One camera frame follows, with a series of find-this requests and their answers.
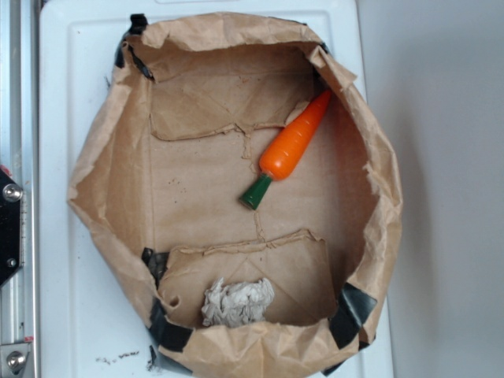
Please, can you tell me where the white plastic board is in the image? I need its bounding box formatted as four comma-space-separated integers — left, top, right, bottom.
38, 0, 395, 378

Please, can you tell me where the orange toy carrot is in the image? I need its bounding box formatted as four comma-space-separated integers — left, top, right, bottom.
239, 90, 332, 210

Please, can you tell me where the aluminium frame rail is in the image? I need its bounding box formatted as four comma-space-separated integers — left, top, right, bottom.
1, 1, 41, 377

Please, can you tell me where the silver corner bracket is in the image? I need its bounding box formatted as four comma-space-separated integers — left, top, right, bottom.
1, 343, 32, 378

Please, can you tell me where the black bracket with bolt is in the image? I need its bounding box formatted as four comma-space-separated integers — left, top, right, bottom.
0, 165, 24, 287

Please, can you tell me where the brown paper bag tray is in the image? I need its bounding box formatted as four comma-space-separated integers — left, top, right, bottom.
68, 13, 402, 377

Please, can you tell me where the white paper ball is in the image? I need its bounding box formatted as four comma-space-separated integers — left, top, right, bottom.
201, 277, 275, 328

